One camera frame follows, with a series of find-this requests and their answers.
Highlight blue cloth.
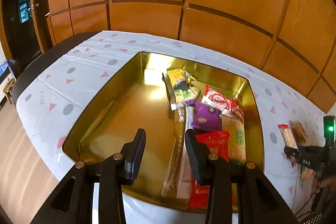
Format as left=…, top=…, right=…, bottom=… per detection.
left=0, top=59, right=17, bottom=78

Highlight small red snack packet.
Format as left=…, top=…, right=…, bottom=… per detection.
left=231, top=98, right=245, bottom=122

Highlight beige cereal bar packet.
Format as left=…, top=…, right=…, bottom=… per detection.
left=278, top=124, right=299, bottom=168

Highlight purple snack packet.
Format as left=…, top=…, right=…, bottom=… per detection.
left=191, top=101, right=223, bottom=132

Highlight red white candy packet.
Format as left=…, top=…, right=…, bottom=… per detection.
left=201, top=84, right=234, bottom=117

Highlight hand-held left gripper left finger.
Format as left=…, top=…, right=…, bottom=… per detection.
left=31, top=128, right=147, bottom=224

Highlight brown snack packet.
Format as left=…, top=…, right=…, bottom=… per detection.
left=291, top=121, right=315, bottom=179

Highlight yellow green snack packet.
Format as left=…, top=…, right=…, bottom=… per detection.
left=162, top=69, right=202, bottom=111

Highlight large red snack packet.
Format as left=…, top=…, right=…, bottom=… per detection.
left=188, top=130, right=237, bottom=210

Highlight black gift box gold interior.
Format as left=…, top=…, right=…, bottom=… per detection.
left=62, top=51, right=265, bottom=214

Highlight long white beige packet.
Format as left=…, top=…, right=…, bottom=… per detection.
left=161, top=106, right=196, bottom=199

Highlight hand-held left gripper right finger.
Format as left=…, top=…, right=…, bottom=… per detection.
left=185, top=129, right=298, bottom=224

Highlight person's right hand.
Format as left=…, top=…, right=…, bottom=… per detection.
left=312, top=175, right=334, bottom=195

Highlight woven wicker chair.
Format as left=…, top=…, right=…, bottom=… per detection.
left=299, top=211, right=326, bottom=224

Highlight dark wooden door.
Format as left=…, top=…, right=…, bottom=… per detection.
left=0, top=0, right=50, bottom=63

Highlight wooden stool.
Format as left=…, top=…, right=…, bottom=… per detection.
left=3, top=77, right=15, bottom=105

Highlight white patterned tablecloth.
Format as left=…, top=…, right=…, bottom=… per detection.
left=16, top=30, right=331, bottom=224

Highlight black cable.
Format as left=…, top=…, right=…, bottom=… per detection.
left=294, top=186, right=322, bottom=217

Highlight black table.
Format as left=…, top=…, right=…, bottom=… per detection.
left=12, top=32, right=97, bottom=109

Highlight yellow cracker packet green ends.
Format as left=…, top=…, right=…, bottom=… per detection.
left=222, top=116, right=247, bottom=165

